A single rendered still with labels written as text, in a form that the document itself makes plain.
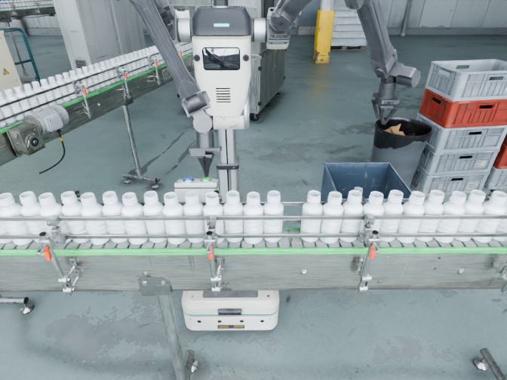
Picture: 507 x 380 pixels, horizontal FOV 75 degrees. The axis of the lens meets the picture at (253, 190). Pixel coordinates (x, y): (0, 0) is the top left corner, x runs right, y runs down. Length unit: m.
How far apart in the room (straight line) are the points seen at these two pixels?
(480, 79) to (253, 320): 2.41
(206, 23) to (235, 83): 0.25
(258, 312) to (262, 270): 0.81
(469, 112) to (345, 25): 7.40
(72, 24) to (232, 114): 5.59
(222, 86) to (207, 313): 1.15
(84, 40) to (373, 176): 5.79
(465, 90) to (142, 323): 2.80
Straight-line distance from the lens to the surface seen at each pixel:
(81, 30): 6.76
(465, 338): 2.34
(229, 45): 1.38
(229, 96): 1.42
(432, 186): 3.41
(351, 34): 10.37
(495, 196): 1.18
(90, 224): 1.08
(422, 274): 1.22
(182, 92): 1.07
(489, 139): 3.45
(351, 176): 1.68
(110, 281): 1.20
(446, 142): 3.21
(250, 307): 1.84
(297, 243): 1.04
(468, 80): 3.07
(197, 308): 1.86
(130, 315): 2.23
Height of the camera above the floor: 1.69
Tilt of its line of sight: 33 degrees down
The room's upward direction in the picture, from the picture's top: straight up
